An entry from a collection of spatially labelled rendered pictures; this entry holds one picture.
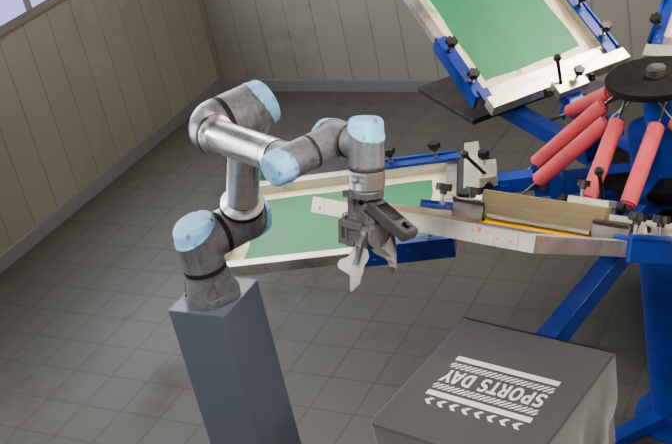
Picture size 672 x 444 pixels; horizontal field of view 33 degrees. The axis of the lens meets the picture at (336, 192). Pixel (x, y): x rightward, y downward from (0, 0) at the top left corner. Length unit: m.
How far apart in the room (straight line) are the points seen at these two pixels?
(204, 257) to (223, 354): 0.28
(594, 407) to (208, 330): 1.01
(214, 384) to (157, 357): 2.00
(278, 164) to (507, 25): 2.15
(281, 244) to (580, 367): 1.21
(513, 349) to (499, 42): 1.54
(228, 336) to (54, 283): 3.08
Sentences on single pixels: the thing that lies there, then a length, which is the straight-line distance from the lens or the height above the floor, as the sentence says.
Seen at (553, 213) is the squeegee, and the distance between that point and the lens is 2.98.
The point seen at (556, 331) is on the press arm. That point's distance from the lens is 3.16.
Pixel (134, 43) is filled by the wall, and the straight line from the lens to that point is 7.13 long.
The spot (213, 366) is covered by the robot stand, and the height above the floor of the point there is 1.03.
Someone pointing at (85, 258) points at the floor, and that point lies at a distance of 6.15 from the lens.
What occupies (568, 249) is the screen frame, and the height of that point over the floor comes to 1.45.
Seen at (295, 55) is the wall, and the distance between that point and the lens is 7.45.
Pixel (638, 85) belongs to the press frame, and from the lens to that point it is 3.54.
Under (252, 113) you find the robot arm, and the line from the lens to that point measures 2.68.
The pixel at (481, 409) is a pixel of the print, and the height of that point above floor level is 0.95.
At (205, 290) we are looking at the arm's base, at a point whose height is 1.26.
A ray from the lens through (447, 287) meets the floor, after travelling 5.11.
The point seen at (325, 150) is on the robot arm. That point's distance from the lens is 2.36.
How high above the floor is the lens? 2.75
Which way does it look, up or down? 27 degrees down
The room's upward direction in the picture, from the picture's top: 13 degrees counter-clockwise
